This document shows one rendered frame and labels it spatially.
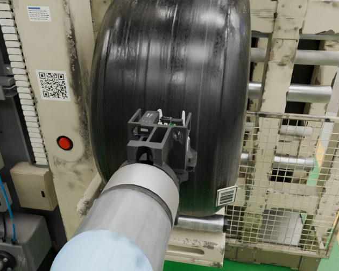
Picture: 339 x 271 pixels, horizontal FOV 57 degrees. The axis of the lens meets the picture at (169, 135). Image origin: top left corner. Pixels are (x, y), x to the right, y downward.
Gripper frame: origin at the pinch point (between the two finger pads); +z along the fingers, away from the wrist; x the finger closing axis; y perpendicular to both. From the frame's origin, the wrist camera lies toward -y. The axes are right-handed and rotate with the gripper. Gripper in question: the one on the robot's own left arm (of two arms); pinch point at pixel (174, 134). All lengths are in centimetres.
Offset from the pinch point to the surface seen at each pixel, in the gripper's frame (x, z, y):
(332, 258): -78, 100, -113
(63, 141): 32.1, 20.9, -14.3
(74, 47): 25.7, 19.7, 10.1
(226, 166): -9.3, 3.3, -6.9
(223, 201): -9.4, 5.3, -15.9
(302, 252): -50, 70, -84
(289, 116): -32, 63, -17
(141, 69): 6.4, 4.0, 9.6
